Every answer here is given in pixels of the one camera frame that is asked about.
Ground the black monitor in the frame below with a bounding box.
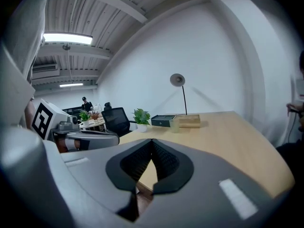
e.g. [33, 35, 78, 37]
[62, 105, 83, 116]

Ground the black desk lamp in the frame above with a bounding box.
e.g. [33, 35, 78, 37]
[169, 73, 189, 116]

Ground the black mesh office chair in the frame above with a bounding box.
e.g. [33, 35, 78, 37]
[101, 106, 138, 138]

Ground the person's left forearm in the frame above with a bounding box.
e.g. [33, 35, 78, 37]
[24, 96, 37, 130]

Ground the person's grey shirt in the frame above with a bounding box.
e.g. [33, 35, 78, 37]
[4, 0, 52, 85]

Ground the white air conditioner unit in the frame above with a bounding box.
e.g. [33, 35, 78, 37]
[31, 64, 60, 81]

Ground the round white side table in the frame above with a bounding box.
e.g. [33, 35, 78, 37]
[79, 118, 106, 131]

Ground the long ceiling light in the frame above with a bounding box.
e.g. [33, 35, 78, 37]
[59, 82, 84, 88]
[42, 32, 94, 45]

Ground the small green potted plant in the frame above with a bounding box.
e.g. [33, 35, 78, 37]
[78, 110, 91, 126]

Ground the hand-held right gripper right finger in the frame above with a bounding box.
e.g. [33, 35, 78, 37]
[142, 138, 281, 228]

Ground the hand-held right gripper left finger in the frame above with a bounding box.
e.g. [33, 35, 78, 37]
[59, 138, 154, 223]

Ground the clear glass cup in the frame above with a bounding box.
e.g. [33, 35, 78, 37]
[171, 118, 181, 133]

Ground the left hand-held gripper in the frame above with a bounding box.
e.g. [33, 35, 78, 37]
[30, 98, 120, 152]

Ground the green potted plant white pot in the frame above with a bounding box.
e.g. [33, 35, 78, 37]
[131, 108, 152, 133]

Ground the black storage box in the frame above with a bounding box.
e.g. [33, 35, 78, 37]
[151, 114, 178, 128]

